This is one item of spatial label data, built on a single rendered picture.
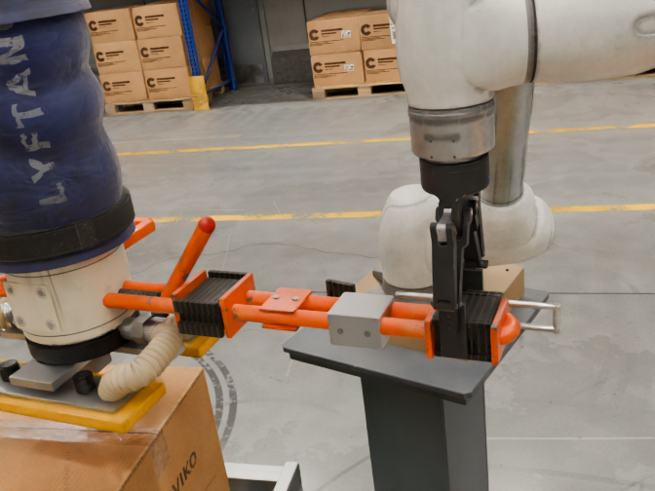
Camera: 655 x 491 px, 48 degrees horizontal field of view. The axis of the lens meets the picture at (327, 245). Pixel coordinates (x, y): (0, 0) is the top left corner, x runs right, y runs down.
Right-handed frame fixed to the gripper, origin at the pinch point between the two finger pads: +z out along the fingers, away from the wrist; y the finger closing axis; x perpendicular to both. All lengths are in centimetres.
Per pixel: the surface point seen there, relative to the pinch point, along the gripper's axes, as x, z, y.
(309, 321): -18.7, 0.4, 3.7
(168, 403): -54, 26, -7
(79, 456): -60, 26, 8
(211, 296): -33.7, -1.2, 2.4
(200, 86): -469, 91, -644
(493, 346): 4.5, 0.6, 4.6
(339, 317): -14.4, -0.7, 3.7
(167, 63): -514, 64, -651
